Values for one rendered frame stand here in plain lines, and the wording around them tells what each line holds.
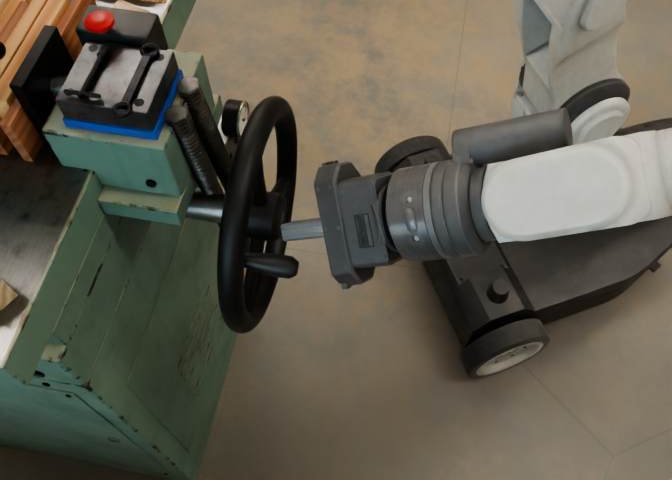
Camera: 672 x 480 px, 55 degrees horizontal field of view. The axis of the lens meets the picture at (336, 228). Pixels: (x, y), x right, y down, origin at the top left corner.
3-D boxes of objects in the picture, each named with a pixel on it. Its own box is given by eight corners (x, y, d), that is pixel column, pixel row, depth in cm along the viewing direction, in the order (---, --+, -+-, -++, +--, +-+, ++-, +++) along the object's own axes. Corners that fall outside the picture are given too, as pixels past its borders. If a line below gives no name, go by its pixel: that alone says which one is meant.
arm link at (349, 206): (370, 274, 70) (477, 264, 64) (325, 298, 61) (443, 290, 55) (348, 158, 68) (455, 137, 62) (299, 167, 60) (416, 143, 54)
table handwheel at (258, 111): (314, 76, 86) (297, 266, 98) (169, 55, 88) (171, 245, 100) (257, 140, 60) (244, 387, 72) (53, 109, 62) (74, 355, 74)
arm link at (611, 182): (517, 237, 59) (682, 210, 52) (486, 248, 51) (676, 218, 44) (503, 167, 59) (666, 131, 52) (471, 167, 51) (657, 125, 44)
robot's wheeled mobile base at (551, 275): (591, 130, 186) (637, 43, 157) (700, 285, 161) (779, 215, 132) (384, 192, 175) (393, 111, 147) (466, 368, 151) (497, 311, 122)
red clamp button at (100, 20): (109, 37, 66) (106, 29, 65) (81, 33, 66) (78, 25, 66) (119, 17, 68) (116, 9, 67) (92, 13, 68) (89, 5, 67)
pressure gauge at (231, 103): (243, 153, 109) (236, 122, 102) (221, 150, 109) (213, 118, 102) (252, 124, 112) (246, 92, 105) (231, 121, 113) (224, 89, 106)
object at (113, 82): (157, 141, 66) (144, 104, 62) (56, 125, 67) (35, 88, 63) (195, 50, 73) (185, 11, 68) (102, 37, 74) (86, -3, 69)
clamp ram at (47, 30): (105, 150, 73) (77, 95, 65) (42, 140, 73) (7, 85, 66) (132, 91, 77) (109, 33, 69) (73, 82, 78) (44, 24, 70)
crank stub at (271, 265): (301, 253, 69) (299, 273, 70) (248, 244, 70) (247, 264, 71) (296, 264, 67) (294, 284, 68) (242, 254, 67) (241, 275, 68)
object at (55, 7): (33, 143, 74) (5, 101, 68) (16, 141, 74) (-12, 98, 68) (87, 42, 82) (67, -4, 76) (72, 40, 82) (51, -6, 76)
